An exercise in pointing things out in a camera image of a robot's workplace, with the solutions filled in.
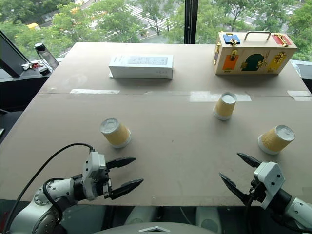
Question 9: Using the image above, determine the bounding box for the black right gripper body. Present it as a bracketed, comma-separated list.
[248, 179, 267, 202]

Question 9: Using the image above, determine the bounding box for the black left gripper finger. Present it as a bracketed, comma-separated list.
[106, 157, 137, 170]
[111, 178, 144, 201]

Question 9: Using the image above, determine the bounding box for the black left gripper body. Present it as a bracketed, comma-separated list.
[92, 165, 114, 199]

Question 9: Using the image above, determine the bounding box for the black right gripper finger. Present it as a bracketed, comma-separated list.
[236, 153, 263, 169]
[218, 172, 252, 205]

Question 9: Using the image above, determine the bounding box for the yellow paper cup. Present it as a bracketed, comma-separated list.
[257, 124, 296, 156]
[99, 117, 132, 149]
[213, 92, 238, 121]

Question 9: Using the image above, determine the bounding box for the silver robot torso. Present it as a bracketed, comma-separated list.
[95, 221, 220, 234]

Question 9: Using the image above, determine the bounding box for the clear tape strip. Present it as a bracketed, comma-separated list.
[189, 91, 253, 103]
[287, 90, 312, 102]

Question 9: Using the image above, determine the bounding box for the white cardboard box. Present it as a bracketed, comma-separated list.
[108, 54, 175, 80]

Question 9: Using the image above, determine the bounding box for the black window ledge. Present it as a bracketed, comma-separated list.
[0, 65, 58, 110]

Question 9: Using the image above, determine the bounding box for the clear water bottle black cap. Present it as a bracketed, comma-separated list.
[34, 42, 60, 72]

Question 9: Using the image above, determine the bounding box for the red and white key bunch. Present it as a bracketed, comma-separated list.
[21, 61, 43, 71]

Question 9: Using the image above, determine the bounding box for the black slanted panel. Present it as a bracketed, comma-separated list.
[0, 30, 31, 78]

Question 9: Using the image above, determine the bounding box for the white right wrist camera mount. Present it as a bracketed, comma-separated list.
[253, 161, 286, 210]

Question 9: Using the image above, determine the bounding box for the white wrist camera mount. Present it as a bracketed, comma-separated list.
[253, 161, 286, 210]
[81, 151, 107, 201]

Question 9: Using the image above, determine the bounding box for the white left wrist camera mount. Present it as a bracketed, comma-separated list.
[81, 151, 107, 201]

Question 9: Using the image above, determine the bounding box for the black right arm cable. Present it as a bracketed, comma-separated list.
[244, 185, 259, 234]

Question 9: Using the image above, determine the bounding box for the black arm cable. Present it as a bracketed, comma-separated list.
[3, 142, 96, 232]
[244, 185, 259, 234]

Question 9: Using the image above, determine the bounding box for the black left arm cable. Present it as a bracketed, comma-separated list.
[3, 142, 96, 232]

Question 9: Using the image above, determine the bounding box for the wooden lock box with handle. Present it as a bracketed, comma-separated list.
[214, 30, 298, 76]

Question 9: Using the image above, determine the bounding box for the black window frame post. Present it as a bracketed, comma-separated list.
[183, 0, 199, 45]

